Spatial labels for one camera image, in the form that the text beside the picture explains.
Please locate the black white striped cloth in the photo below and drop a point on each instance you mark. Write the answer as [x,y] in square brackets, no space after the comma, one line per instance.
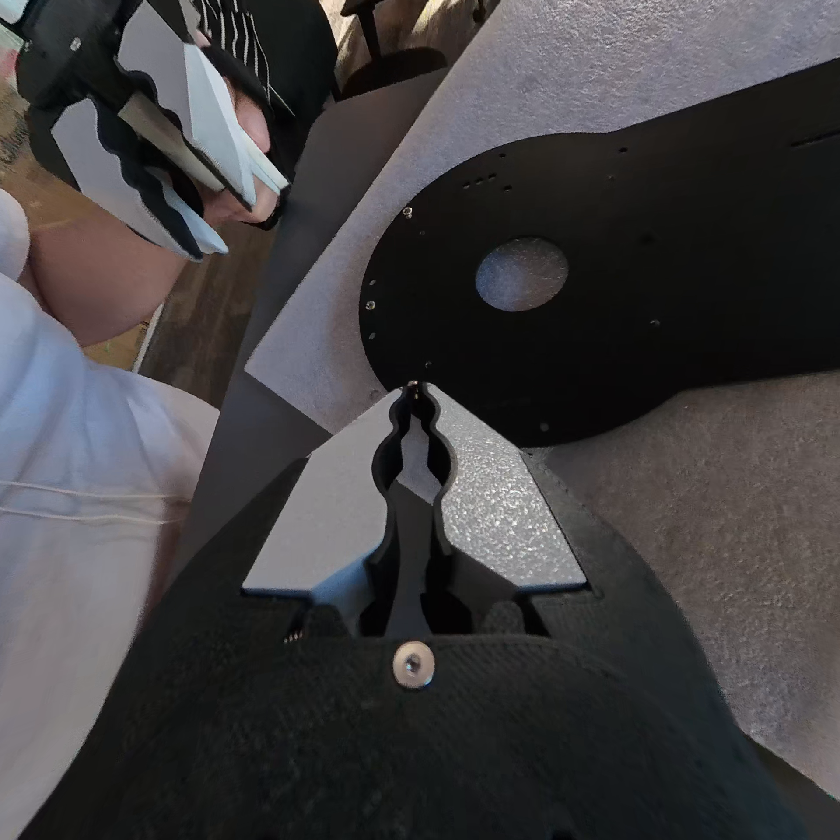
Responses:
[229,26]

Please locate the grey foam mat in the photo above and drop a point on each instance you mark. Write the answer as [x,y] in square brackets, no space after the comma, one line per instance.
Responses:
[656,525]

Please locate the black perforated metal plate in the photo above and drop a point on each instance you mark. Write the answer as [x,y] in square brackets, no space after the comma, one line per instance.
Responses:
[656,295]

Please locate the person's left forearm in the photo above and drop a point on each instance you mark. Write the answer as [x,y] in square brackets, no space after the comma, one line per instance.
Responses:
[92,282]

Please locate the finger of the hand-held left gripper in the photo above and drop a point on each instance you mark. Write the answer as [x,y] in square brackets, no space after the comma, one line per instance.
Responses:
[85,157]
[161,43]

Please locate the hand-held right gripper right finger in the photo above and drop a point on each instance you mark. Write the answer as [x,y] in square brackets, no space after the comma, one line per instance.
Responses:
[505,518]

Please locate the person's left hand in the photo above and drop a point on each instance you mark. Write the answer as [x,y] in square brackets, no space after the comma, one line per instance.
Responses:
[253,124]

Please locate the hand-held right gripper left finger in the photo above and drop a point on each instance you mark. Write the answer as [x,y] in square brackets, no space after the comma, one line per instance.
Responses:
[315,518]

